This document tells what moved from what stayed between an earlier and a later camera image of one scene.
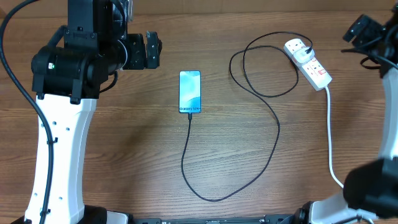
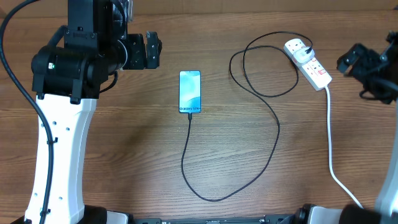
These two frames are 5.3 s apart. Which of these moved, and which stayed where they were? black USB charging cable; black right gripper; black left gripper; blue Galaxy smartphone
Moved: black right gripper
Stayed: black USB charging cable; blue Galaxy smartphone; black left gripper
